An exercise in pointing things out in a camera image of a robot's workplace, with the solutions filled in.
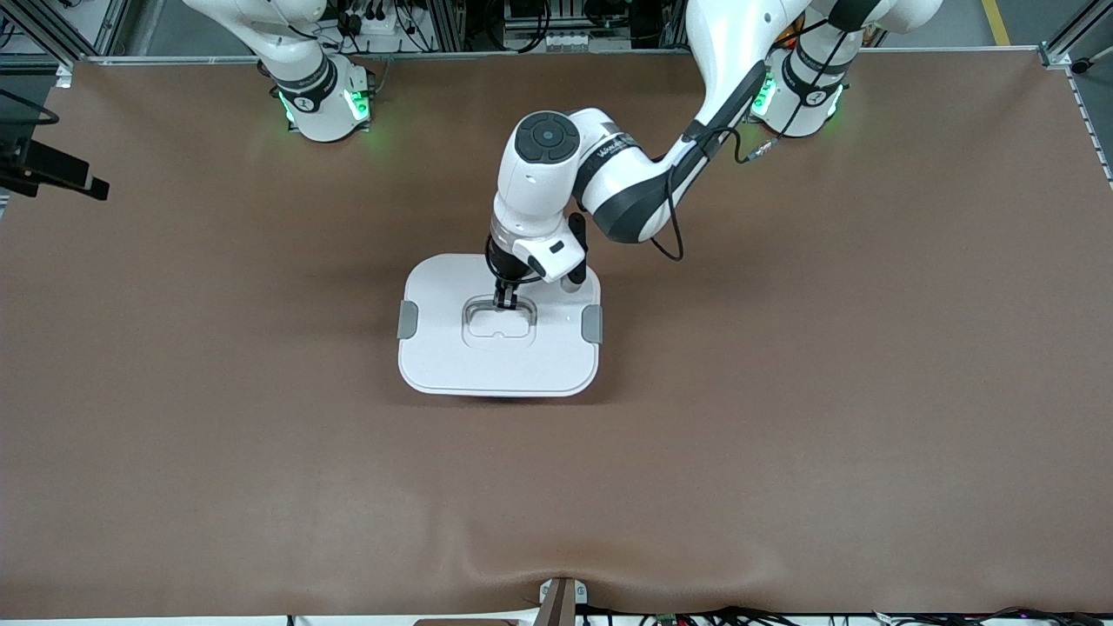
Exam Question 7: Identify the white power strip black plugs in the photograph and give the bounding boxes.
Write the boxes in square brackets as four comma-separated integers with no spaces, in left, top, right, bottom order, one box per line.
[343,9,403,55]

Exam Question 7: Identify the brown table mat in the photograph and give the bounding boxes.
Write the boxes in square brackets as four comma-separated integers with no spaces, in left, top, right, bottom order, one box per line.
[0,54,1113,620]

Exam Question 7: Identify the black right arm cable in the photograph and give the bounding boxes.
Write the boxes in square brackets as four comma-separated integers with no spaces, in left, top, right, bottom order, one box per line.
[0,87,60,124]

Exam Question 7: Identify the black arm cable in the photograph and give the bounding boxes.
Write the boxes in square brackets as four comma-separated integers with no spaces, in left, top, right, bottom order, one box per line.
[0,87,60,124]
[648,17,862,262]

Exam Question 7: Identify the aluminium frame post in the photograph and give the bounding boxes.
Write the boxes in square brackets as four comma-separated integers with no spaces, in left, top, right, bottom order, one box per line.
[0,0,131,66]
[1039,0,1098,70]

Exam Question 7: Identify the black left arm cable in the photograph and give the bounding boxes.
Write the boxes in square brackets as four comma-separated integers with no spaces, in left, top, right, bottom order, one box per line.
[648,17,862,262]

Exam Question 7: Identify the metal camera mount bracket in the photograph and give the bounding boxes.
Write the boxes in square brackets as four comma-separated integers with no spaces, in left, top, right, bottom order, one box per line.
[537,576,588,626]

